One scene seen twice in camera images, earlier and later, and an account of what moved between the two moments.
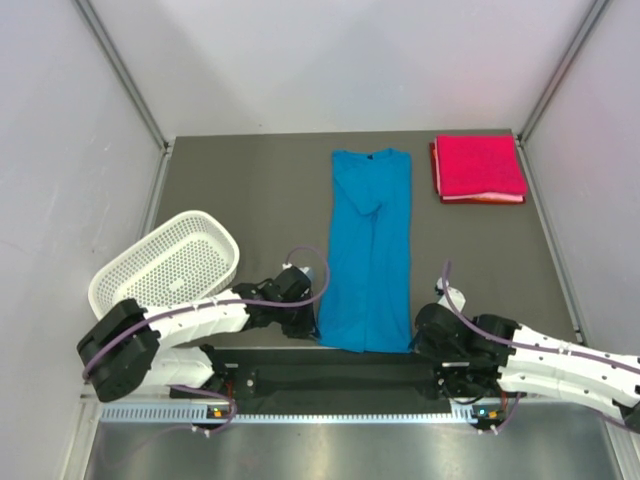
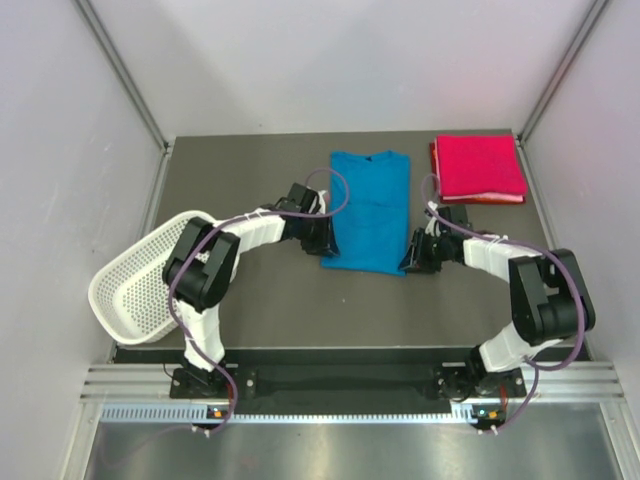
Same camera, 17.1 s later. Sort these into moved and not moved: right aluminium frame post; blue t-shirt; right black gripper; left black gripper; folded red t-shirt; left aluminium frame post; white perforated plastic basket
Moved: right black gripper; left black gripper; blue t-shirt
Not moved: folded red t-shirt; left aluminium frame post; right aluminium frame post; white perforated plastic basket
